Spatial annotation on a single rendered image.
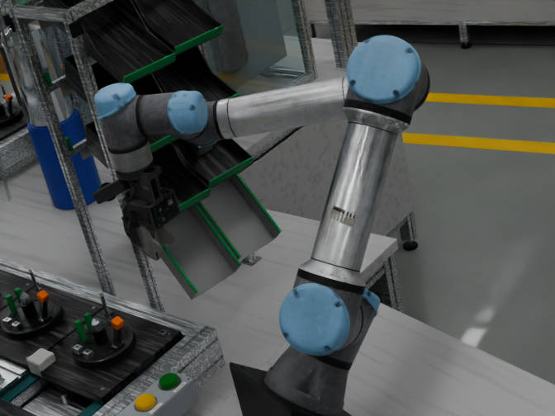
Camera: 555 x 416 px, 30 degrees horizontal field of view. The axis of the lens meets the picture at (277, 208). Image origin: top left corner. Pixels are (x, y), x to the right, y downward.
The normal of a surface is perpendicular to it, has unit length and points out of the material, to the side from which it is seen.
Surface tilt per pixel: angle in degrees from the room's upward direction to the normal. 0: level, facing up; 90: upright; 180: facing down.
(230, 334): 0
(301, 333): 61
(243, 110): 51
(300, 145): 90
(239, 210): 45
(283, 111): 75
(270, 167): 90
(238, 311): 0
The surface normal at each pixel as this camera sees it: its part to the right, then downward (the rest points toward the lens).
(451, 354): -0.19, -0.86
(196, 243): 0.33, -0.43
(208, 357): 0.77, 0.18
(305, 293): -0.31, 0.06
